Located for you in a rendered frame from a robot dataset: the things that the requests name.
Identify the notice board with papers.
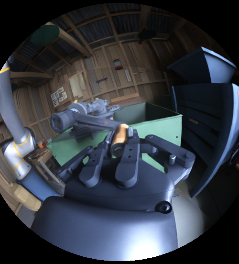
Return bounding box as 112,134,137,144
50,83,68,109

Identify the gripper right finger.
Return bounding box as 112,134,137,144
115,127,196,189

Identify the wooden workbench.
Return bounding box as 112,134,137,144
27,142,59,184

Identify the wooden planks stack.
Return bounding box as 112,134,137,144
110,93,140,104

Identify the grey crank with wooden grip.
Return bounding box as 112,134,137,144
49,111,132,159

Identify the grey crank rest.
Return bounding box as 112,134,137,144
69,126,101,144

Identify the red wall lantern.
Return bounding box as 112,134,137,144
112,58,122,71

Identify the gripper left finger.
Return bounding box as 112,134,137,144
56,130,114,188

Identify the dark blue hopper machine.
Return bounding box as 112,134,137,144
166,46,239,199

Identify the green treater body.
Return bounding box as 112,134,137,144
46,101,183,174

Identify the cream wall window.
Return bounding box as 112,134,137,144
67,71,87,99

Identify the green round ceiling lamp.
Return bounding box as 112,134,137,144
137,29,158,40
30,24,60,46

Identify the grey bevel gear drive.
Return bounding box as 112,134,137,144
67,98,123,121

